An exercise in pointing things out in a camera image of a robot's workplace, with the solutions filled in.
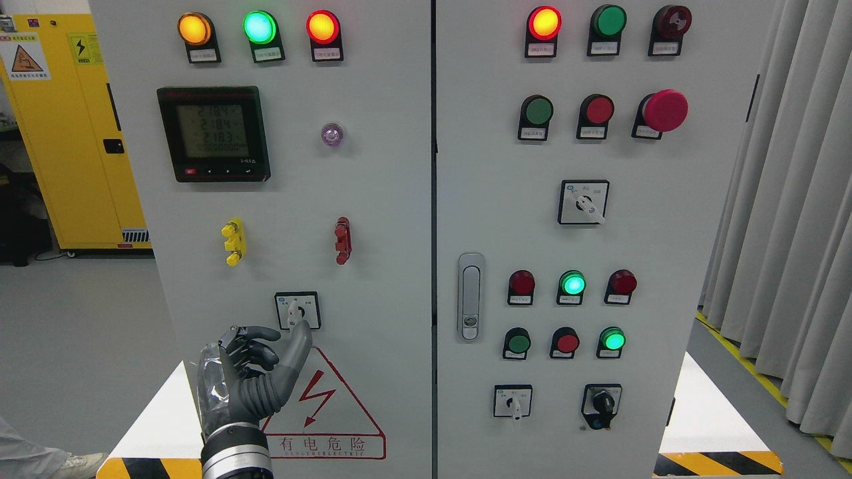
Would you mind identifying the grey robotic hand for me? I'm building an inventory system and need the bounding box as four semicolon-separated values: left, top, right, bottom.
196;319;313;440

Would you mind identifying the door rotary selector switch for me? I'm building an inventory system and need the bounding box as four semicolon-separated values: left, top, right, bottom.
274;291;322;331

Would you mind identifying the small clear round light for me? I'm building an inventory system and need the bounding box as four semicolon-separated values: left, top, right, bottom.
321;122;345;148

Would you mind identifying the red electric danger warning sticker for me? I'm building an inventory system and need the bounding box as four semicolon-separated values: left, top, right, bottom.
262;347;387;460

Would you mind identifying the white shoe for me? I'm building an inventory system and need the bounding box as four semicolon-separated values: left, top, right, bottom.
49;454;108;479

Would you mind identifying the black digital power meter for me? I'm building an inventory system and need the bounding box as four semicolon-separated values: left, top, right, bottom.
157;86;271;183

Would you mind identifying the dark red indicator lamp left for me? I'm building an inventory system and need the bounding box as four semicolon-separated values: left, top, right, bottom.
507;269;536;306

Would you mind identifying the dark red indicator lamp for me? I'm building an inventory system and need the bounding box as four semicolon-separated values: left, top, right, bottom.
604;269;637;305
507;269;536;306

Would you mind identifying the grey electrical control cabinet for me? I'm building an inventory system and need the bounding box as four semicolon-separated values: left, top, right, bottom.
89;1;780;478

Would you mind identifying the red push button lower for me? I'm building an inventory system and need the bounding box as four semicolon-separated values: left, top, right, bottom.
550;327;580;360

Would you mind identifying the red push button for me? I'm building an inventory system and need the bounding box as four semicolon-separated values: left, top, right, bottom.
576;94;614;140
550;327;580;360

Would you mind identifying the lit green indicator lamp middle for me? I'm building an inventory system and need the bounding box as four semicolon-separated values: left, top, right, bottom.
556;269;586;306

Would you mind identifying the amber indicator lamp top left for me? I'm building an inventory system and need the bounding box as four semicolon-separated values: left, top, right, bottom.
177;12;221;64

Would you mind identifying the green indicator lamp top left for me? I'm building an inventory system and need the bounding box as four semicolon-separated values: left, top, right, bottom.
242;10;286;63

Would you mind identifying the red-orange indicator lamp left door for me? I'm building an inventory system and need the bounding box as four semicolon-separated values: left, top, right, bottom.
306;9;344;63

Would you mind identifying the red-orange indicator lamp door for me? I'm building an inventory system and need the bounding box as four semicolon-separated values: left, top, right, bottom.
524;5;562;59
306;9;344;63

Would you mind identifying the yellow safety storage cabinet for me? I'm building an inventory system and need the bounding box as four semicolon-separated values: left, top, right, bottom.
2;13;152;255

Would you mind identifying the lit green push button lower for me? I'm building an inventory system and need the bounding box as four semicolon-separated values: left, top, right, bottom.
596;325;626;360

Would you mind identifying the dark red indicator lamp right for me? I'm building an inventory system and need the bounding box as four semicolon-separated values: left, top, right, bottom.
604;269;637;305

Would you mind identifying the green push button upper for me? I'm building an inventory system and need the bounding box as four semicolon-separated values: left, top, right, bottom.
517;94;554;142

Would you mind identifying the red push button upper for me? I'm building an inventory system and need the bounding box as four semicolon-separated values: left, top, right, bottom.
576;94;614;140

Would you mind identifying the red-orange indicator lamp right door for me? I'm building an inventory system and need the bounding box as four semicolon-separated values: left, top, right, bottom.
524;5;562;59

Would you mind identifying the red mushroom emergency stop button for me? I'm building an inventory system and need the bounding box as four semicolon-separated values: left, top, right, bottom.
631;90;690;140

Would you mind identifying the green indicator lamp top right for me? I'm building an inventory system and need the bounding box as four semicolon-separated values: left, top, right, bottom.
586;4;627;57

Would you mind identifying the grey curtain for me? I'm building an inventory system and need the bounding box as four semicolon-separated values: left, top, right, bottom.
702;1;851;458

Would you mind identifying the dark red buzzer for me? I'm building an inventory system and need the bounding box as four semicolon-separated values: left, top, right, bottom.
648;4;693;57

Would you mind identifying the yellow terminal post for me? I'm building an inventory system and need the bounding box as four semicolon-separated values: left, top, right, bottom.
221;216;246;267

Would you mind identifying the red terminal post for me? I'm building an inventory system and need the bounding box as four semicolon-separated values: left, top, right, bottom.
334;216;353;265

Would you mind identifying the grey cabinet door handle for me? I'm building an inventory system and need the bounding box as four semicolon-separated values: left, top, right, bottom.
457;252;485;341

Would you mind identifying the lower white rotary selector switch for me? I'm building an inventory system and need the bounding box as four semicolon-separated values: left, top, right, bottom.
493;384;533;420

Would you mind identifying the black knob selector switch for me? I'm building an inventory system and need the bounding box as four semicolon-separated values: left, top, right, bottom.
581;384;622;430

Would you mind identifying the upper right rotary selector switch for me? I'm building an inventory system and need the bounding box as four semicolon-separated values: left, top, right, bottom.
557;180;610;226

